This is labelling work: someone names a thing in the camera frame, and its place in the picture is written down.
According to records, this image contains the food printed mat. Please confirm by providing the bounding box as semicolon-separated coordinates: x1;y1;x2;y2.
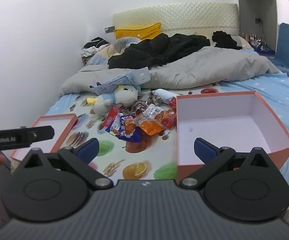
46;82;225;180

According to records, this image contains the white wall cabinet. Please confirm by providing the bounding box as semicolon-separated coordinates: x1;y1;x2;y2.
236;0;289;53

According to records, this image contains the plush duck toy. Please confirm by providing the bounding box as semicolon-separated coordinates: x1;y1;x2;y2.
87;85;141;117

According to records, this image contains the row of small bottles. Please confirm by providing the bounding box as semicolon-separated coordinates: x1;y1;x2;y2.
242;32;268;50

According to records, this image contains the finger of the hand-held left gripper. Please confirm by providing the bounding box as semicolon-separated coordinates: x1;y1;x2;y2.
32;126;55;142

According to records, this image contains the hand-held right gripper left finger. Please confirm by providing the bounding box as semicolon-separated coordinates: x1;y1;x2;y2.
22;138;113;191

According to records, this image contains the black cloth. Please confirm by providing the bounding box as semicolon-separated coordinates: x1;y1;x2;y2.
211;30;243;50

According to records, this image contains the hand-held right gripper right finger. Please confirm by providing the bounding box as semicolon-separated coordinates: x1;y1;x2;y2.
179;138;271;189

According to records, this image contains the pink box lid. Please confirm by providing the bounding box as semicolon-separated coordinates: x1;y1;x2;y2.
9;113;78;162

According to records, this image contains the red yellow snack packet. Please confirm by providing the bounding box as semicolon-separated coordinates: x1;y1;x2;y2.
156;110;177;130

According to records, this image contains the yellow pillow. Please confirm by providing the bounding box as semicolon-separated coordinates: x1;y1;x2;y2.
113;22;162;40

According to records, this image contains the white wrapped tube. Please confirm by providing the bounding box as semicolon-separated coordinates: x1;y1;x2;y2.
151;89;180;105

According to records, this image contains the pile of clothes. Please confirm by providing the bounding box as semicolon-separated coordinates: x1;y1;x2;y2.
81;37;110;58

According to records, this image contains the light blue bed sheet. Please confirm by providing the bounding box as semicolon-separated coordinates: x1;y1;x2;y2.
221;49;289;188

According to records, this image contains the red white snack packet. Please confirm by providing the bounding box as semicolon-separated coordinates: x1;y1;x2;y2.
102;105;122;128

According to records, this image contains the blue chair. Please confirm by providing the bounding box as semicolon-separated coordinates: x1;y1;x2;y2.
271;22;289;77

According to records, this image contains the blue snack packet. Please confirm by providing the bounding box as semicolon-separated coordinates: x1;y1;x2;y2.
105;114;142;143

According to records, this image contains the white pillow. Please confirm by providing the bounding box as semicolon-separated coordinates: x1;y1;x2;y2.
231;35;255;50

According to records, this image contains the dark brown snack packet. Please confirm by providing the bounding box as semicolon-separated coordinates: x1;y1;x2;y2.
131;100;148;117

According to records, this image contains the orange snack packet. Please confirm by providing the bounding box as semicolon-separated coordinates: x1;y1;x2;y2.
138;116;165;136

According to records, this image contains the pink cardboard box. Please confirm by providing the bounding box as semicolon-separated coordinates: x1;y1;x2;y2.
176;91;289;184

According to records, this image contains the grey duvet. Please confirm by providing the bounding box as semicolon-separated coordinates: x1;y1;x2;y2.
59;45;281;98

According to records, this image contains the black jacket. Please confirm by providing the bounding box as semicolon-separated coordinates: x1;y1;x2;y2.
108;33;211;69

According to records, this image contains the cream padded headboard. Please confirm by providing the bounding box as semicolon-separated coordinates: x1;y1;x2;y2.
113;2;240;39

